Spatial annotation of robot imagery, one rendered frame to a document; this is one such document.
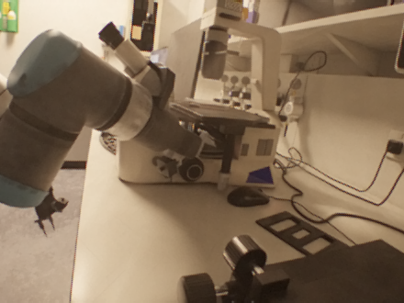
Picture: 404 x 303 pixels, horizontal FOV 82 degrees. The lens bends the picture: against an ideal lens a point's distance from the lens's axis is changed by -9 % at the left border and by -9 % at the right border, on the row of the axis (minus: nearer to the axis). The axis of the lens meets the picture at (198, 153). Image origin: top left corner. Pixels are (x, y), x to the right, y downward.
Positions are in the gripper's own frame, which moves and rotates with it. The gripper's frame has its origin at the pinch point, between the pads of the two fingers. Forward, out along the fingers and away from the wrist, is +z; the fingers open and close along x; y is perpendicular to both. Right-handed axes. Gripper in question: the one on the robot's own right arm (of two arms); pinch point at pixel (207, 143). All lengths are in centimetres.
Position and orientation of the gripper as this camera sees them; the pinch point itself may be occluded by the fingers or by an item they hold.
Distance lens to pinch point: 55.5
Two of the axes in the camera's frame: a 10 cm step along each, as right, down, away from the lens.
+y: -4.0, 9.1, -0.7
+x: 7.4, 2.7, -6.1
